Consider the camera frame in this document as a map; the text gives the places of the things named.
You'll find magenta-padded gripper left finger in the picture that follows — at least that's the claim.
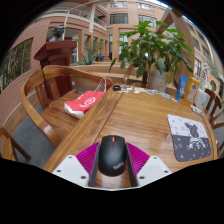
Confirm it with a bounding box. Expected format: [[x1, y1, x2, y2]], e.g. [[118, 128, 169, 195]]
[[52, 141, 101, 188]]

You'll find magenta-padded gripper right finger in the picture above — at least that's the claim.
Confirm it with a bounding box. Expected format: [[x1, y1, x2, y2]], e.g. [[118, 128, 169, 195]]
[[125, 142, 173, 188]]

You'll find black computer mouse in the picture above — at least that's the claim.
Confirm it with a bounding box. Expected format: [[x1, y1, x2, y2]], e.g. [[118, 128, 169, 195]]
[[97, 134, 128, 177]]

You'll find grey white printed mouse pad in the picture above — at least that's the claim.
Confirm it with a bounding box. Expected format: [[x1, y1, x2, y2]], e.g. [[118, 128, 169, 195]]
[[166, 113, 212, 163]]

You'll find wooden armchair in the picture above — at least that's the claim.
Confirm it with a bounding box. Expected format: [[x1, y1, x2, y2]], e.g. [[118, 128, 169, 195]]
[[203, 88, 223, 116], [209, 113, 224, 158], [19, 64, 114, 148], [122, 64, 149, 88], [0, 125, 32, 163]]

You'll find red and white bag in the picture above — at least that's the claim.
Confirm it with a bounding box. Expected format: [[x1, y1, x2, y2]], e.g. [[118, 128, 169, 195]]
[[63, 78, 108, 120]]

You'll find clear plastic packet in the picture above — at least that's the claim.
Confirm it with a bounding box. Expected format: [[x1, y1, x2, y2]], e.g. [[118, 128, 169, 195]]
[[189, 104, 205, 115]]

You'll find white pump bottle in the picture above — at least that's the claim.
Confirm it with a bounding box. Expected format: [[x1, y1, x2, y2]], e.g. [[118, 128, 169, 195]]
[[194, 87, 211, 110]]

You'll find blue tube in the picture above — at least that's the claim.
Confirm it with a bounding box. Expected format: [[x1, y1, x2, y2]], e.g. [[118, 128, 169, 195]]
[[175, 74, 188, 102]]

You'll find yellow dish soap bottle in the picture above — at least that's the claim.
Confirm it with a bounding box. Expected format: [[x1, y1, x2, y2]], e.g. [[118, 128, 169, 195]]
[[185, 76, 200, 104]]

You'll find white sculpture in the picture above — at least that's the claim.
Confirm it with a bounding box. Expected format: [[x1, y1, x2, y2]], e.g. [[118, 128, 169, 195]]
[[203, 62, 214, 82]]

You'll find green spiky plant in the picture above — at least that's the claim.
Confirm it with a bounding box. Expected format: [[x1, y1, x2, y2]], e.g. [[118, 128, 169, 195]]
[[77, 49, 98, 66]]

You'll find green potted plant white pot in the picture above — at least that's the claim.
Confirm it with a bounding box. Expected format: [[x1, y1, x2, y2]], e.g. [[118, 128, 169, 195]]
[[109, 20, 195, 94]]

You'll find dark bust statue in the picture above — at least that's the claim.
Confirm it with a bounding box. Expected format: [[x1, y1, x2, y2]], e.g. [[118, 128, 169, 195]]
[[48, 24, 66, 43]]

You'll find dark wooden pedestal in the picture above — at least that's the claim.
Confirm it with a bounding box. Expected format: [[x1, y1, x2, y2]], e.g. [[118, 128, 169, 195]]
[[33, 40, 78, 99]]

